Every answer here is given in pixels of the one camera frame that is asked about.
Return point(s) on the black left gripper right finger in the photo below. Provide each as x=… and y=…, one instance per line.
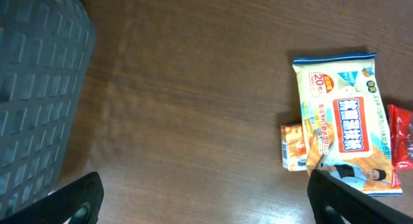
x=333, y=201

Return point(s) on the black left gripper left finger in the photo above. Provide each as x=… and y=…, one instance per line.
x=78, y=202

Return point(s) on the cream wet wipes pack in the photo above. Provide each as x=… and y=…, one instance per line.
x=345, y=126

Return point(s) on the orange tissue pack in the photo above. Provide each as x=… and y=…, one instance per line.
x=294, y=153

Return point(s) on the red Hacks candy bag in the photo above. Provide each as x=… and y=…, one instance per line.
x=400, y=121

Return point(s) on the grey plastic lattice basket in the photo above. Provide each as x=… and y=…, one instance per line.
x=46, y=46

